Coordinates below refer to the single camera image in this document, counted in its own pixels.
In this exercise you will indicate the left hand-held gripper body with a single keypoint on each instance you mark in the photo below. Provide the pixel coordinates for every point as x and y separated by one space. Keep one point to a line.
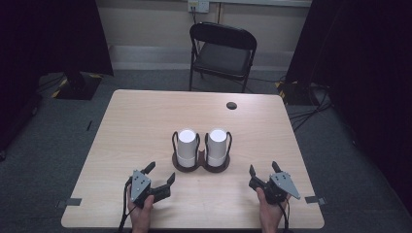
140 187

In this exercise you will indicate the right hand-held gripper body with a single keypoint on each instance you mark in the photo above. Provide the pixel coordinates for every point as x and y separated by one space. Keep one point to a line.
281 187

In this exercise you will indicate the person's right hand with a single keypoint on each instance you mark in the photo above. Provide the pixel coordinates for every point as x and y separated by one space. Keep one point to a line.
270 212

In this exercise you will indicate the person's left hand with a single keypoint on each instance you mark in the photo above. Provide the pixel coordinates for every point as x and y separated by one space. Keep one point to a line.
141 213

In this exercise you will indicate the grey tape strip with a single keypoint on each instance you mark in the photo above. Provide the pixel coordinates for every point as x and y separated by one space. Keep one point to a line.
69 202
315 200

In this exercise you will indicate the white cup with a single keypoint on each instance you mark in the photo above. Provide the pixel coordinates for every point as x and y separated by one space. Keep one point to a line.
217 146
187 147

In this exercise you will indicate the dark double cup holder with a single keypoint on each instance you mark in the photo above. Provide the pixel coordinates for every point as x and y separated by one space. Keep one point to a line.
201 160

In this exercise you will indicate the black stand base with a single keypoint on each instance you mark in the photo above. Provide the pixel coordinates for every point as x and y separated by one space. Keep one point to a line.
77 86
293 93

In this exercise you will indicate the black round table grommet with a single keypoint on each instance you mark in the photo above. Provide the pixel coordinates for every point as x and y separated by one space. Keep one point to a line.
231 105

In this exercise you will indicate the black folding chair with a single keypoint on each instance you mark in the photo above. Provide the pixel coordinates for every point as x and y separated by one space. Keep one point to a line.
223 58

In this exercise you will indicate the black curtain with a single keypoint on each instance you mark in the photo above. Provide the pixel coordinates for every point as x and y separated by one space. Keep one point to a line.
362 81
42 42

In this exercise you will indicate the white wall socket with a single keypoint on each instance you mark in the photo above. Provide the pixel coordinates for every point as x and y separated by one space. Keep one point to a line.
198 5

